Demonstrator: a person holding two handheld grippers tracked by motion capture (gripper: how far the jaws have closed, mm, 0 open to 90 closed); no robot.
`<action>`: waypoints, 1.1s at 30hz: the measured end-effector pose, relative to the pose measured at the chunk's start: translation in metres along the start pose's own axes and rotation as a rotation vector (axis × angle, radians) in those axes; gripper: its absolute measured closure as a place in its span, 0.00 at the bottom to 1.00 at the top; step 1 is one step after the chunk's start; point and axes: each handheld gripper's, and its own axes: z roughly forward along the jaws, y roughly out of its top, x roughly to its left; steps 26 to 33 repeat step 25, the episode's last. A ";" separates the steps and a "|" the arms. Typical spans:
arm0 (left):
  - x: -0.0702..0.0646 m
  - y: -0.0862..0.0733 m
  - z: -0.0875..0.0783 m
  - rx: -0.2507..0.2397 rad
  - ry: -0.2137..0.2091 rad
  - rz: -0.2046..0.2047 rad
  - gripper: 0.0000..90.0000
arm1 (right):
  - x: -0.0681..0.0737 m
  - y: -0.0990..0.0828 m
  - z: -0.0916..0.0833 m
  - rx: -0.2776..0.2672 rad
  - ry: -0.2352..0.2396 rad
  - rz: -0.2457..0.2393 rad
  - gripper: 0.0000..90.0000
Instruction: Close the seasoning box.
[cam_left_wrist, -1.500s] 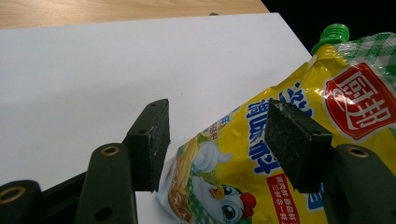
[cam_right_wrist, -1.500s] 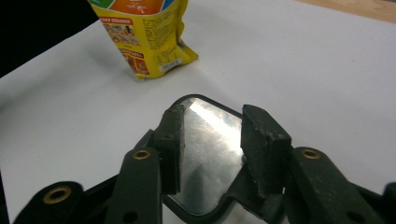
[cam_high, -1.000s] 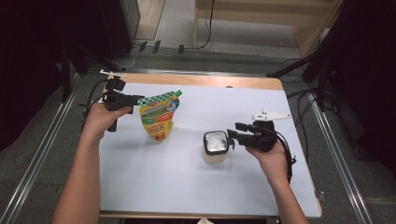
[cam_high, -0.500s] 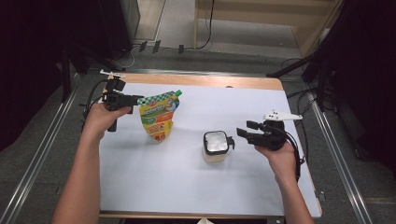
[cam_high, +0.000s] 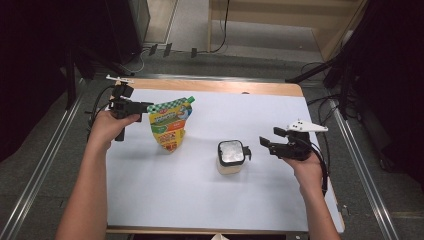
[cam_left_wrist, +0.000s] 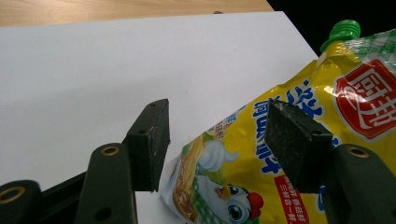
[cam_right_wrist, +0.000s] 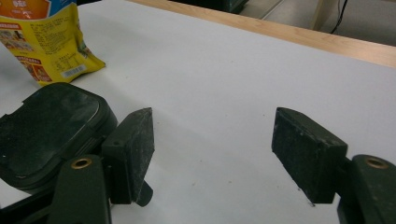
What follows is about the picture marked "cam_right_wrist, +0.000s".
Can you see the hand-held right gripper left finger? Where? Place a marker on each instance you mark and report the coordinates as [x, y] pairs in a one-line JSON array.
[[130, 152]]

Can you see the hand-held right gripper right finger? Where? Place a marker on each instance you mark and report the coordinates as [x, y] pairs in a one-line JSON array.
[[308, 155]]

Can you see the yellow refill pouch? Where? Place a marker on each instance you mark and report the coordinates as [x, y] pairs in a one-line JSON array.
[[53, 40]]

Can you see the white paper sheet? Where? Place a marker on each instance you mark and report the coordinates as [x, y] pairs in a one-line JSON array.
[[218, 93]]

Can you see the wooden table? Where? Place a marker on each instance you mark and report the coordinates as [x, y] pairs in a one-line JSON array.
[[311, 37]]

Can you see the black cabinet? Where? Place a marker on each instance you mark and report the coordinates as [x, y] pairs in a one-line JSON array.
[[218, 4]]

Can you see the light wooden frame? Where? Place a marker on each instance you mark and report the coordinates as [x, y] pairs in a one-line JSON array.
[[323, 12]]

